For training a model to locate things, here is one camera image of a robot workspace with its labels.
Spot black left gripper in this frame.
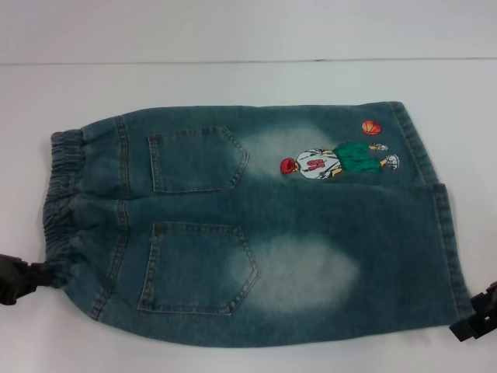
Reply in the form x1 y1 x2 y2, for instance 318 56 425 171
0 252 54 309

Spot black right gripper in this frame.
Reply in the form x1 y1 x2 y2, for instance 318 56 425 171
449 281 497 347

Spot blue denim shorts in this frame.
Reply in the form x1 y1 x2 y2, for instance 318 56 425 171
42 100 475 336

